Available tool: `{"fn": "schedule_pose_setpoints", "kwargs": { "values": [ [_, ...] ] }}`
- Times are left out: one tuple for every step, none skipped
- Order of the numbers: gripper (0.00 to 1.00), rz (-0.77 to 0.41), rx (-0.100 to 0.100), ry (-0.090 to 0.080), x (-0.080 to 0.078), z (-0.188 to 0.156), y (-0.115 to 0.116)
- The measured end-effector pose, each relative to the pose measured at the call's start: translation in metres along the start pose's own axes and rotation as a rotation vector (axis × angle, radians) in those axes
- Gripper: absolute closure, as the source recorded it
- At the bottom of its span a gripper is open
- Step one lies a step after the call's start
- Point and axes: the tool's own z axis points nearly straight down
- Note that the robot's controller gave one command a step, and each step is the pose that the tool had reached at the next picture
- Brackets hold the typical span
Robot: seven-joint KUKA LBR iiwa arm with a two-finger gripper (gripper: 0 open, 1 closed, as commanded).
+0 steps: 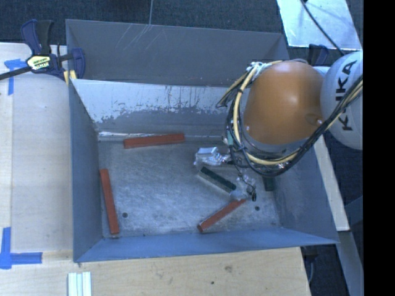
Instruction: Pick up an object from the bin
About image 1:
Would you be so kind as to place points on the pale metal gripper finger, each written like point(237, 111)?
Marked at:
point(210, 157)
point(242, 190)

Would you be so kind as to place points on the dark green flat block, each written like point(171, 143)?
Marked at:
point(217, 179)

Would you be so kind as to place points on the red-brown flat block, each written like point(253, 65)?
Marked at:
point(154, 140)
point(220, 216)
point(109, 202)

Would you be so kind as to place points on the grey metal bin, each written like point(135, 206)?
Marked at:
point(160, 190)

